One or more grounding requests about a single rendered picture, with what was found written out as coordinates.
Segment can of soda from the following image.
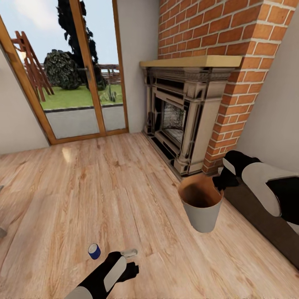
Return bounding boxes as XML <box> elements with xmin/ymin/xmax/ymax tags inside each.
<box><xmin>88</xmin><ymin>243</ymin><xmax>101</xmax><ymax>260</ymax></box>

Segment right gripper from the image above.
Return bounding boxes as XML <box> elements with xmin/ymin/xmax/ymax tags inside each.
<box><xmin>212</xmin><ymin>172</ymin><xmax>239</xmax><ymax>192</ymax></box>

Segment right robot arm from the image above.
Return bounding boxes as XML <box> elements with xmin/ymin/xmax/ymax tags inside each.
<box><xmin>212</xmin><ymin>150</ymin><xmax>299</xmax><ymax>234</ymax></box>

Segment trash can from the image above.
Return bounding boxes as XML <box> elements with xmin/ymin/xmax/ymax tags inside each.
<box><xmin>178</xmin><ymin>176</ymin><xmax>224</xmax><ymax>233</ymax></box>

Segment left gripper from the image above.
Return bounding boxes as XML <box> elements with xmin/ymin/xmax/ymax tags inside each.
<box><xmin>117</xmin><ymin>262</ymin><xmax>139</xmax><ymax>282</ymax></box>

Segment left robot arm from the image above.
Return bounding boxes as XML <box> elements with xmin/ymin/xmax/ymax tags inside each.
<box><xmin>64</xmin><ymin>248</ymin><xmax>139</xmax><ymax>299</ymax></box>

